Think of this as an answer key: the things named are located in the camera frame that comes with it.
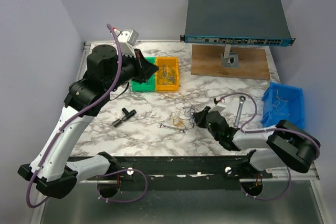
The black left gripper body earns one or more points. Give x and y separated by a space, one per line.
131 66

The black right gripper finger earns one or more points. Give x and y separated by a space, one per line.
201 114
200 123

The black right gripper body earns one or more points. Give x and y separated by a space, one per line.
218 136

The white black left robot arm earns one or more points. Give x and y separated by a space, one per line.
54 175

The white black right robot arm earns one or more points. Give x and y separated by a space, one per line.
283 144

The green plastic bin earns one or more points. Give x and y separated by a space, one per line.
149 86

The orange plastic bin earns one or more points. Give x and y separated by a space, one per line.
167 77

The silver ratchet wrench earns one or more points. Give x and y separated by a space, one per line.
242 100

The small open-end wrench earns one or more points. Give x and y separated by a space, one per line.
163 126

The black pipe fitting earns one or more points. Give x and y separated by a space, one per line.
127 116

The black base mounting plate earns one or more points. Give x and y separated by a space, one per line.
177 173

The brown wooden board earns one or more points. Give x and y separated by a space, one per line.
206 61

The grey metal stand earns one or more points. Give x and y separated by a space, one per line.
229 59

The blue plastic bin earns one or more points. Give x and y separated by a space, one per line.
283 102

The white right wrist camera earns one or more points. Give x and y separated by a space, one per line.
220 107

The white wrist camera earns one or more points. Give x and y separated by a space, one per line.
127 40
220 107

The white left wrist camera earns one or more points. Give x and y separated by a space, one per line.
127 40

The grey network switch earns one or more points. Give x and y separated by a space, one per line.
237 22

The aluminium frame rail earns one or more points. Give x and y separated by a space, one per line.
282 174

